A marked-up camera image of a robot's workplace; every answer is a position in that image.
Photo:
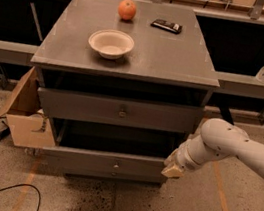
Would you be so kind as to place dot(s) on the grey top drawer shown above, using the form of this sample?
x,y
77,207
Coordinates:
x,y
89,107

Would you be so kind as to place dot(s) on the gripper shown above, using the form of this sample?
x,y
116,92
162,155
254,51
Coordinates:
x,y
183,156

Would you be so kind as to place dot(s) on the grey metal rail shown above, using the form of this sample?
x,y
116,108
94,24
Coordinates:
x,y
234,84

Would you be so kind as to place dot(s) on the grey drawer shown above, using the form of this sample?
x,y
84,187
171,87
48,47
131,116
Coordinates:
x,y
102,147
89,107
116,176

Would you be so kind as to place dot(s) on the grey bottom drawer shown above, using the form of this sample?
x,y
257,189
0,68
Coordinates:
x,y
116,176

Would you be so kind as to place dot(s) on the orange fruit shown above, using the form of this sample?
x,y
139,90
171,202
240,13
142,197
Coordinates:
x,y
127,10

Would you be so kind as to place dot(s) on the brown cardboard box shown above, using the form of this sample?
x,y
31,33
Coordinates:
x,y
28,124

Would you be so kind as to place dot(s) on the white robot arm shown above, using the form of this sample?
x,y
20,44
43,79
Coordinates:
x,y
217,139

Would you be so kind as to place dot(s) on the white paper bowl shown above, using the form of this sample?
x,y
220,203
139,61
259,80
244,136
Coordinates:
x,y
111,44

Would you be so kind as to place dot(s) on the grey wooden drawer cabinet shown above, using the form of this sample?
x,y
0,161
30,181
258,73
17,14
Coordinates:
x,y
162,67

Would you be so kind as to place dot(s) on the black snack bar packet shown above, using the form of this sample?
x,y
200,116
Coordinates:
x,y
167,26

